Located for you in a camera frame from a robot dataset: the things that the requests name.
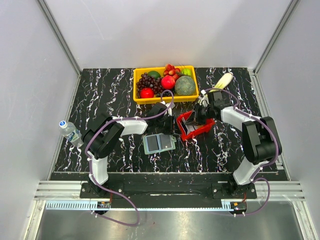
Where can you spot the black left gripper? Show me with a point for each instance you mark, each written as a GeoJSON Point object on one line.
{"type": "Point", "coordinates": [172, 126]}

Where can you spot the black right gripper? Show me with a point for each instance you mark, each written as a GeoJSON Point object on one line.
{"type": "Point", "coordinates": [196, 119]}

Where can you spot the red plastic card tray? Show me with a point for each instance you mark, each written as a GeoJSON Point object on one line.
{"type": "Point", "coordinates": [203, 129]}

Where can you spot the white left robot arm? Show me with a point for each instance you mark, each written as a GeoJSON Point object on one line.
{"type": "Point", "coordinates": [103, 135]}

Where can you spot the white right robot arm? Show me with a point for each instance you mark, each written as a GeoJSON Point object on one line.
{"type": "Point", "coordinates": [260, 139]}

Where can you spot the white credit card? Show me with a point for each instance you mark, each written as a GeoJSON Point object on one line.
{"type": "Point", "coordinates": [188, 128]}

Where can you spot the green netted melon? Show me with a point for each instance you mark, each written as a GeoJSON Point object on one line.
{"type": "Point", "coordinates": [185, 86]}

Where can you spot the red pomegranate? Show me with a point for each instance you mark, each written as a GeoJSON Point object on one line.
{"type": "Point", "coordinates": [168, 82]}

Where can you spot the red round fruit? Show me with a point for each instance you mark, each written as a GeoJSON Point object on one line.
{"type": "Point", "coordinates": [146, 93]}

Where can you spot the green apple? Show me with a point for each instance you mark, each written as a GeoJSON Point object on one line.
{"type": "Point", "coordinates": [186, 72]}

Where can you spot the green spring onion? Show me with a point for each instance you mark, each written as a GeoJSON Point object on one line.
{"type": "Point", "coordinates": [224, 81]}

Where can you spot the dark purple grape bunch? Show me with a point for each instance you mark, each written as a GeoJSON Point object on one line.
{"type": "Point", "coordinates": [146, 81]}

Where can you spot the green avocado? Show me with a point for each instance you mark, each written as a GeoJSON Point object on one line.
{"type": "Point", "coordinates": [154, 74]}

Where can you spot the yellow plastic fruit bin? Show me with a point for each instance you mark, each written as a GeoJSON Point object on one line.
{"type": "Point", "coordinates": [137, 72]}

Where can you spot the clear plastic water bottle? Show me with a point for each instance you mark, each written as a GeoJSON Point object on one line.
{"type": "Point", "coordinates": [69, 131]}

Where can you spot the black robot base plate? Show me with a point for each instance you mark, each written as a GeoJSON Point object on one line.
{"type": "Point", "coordinates": [149, 189]}

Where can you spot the aluminium frame rail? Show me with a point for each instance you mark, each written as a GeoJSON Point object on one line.
{"type": "Point", "coordinates": [86, 205]}

